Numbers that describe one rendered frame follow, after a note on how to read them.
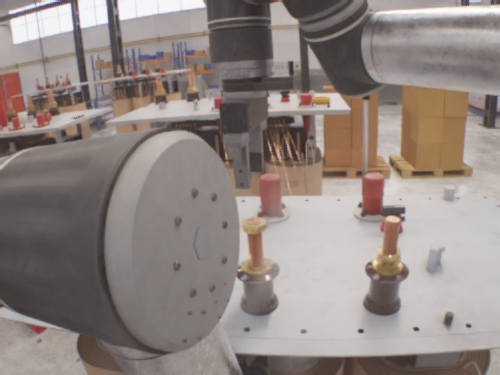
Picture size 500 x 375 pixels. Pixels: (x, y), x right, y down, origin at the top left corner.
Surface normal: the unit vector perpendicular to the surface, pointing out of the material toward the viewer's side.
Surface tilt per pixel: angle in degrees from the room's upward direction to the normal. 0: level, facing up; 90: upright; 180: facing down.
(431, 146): 90
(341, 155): 90
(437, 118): 90
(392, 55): 104
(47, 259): 74
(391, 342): 11
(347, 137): 90
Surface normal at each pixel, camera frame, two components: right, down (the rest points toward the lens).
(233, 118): -0.29, 0.36
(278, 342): -0.10, -0.85
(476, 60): -0.78, 0.48
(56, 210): -0.36, -0.34
